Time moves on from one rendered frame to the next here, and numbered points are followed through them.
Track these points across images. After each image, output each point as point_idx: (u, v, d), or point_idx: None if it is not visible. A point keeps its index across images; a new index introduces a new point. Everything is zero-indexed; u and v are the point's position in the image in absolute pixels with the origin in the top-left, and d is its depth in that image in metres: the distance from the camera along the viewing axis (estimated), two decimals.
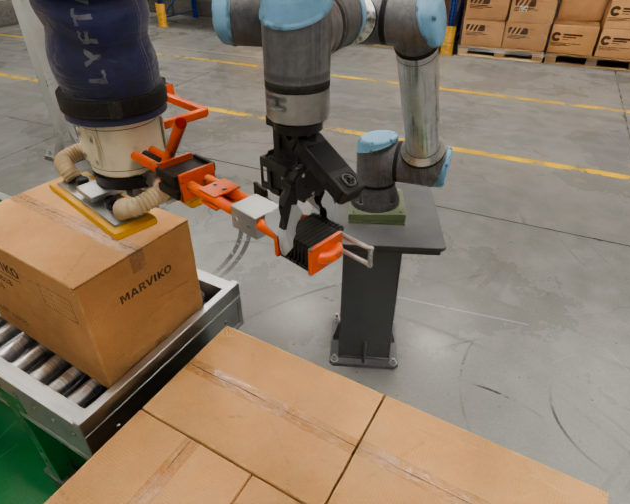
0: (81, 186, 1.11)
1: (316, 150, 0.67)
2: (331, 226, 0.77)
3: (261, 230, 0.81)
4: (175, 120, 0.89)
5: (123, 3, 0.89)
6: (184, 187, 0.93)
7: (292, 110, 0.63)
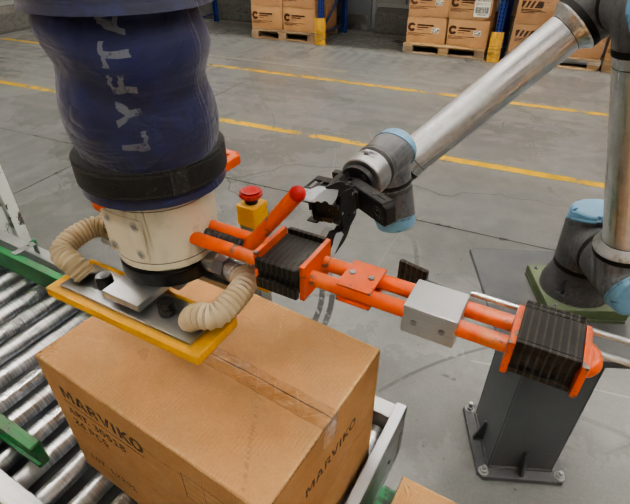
0: (109, 288, 0.77)
1: None
2: (571, 320, 0.56)
3: (467, 337, 0.57)
4: (292, 192, 0.62)
5: (177, 31, 0.58)
6: (306, 281, 0.66)
7: (377, 160, 0.90)
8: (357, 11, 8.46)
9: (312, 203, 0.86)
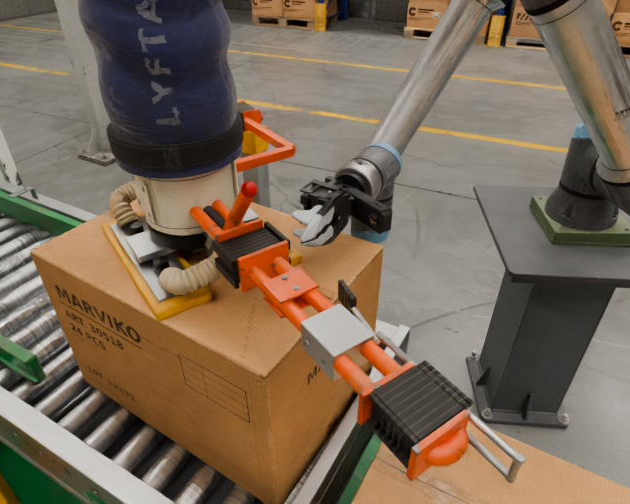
0: (131, 237, 0.91)
1: None
2: (452, 397, 0.48)
3: (341, 374, 0.54)
4: (241, 186, 0.65)
5: (204, 20, 0.67)
6: (245, 274, 0.68)
7: (370, 170, 0.92)
8: None
9: (308, 205, 0.86)
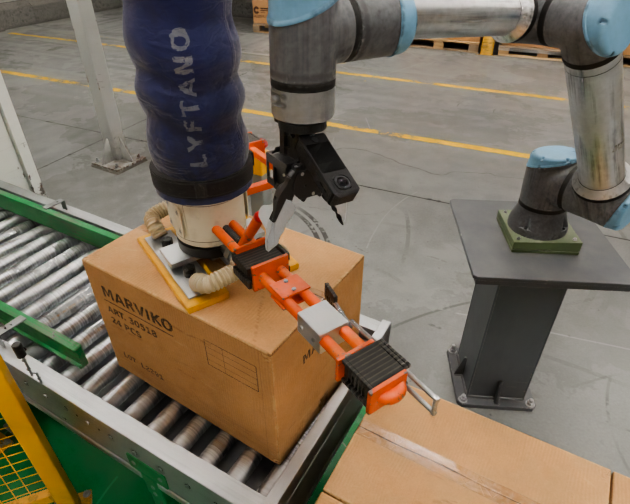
0: (164, 248, 1.15)
1: (315, 150, 0.67)
2: (397, 361, 0.73)
3: (324, 348, 0.78)
4: (254, 215, 0.89)
5: (227, 92, 0.92)
6: (256, 278, 0.93)
7: (291, 107, 0.63)
8: None
9: None
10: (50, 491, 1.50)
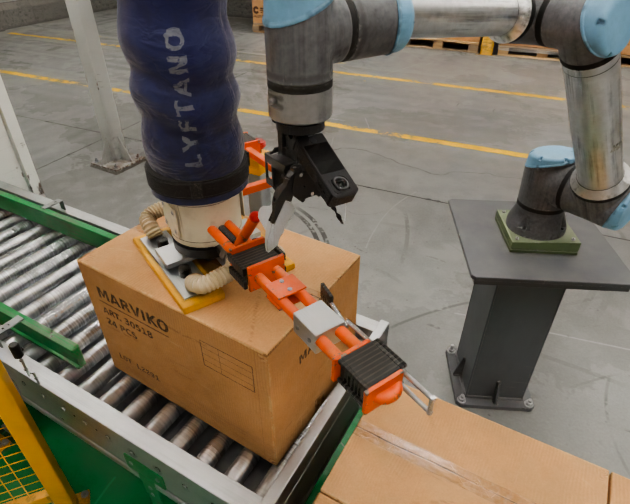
0: (159, 249, 1.15)
1: (313, 151, 0.67)
2: (393, 361, 0.73)
3: (320, 348, 0.78)
4: (250, 215, 0.89)
5: (222, 92, 0.91)
6: (252, 278, 0.92)
7: (288, 109, 0.63)
8: None
9: None
10: (48, 491, 1.49)
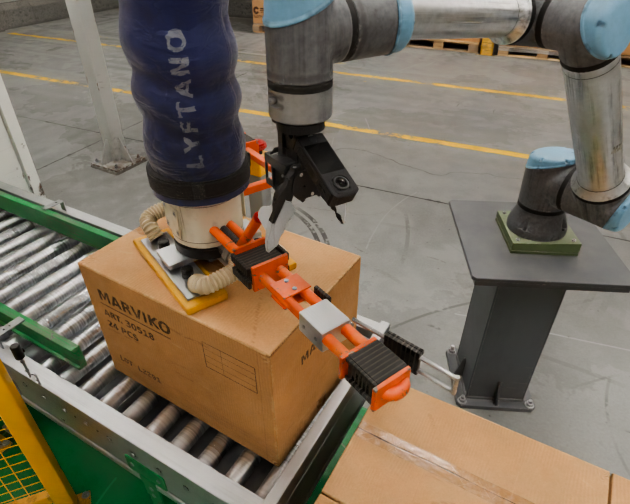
0: (161, 250, 1.15)
1: (314, 150, 0.67)
2: (411, 350, 0.75)
3: (327, 347, 0.79)
4: (254, 215, 0.89)
5: (223, 93, 0.91)
6: (256, 278, 0.93)
7: (289, 109, 0.63)
8: None
9: None
10: (49, 492, 1.50)
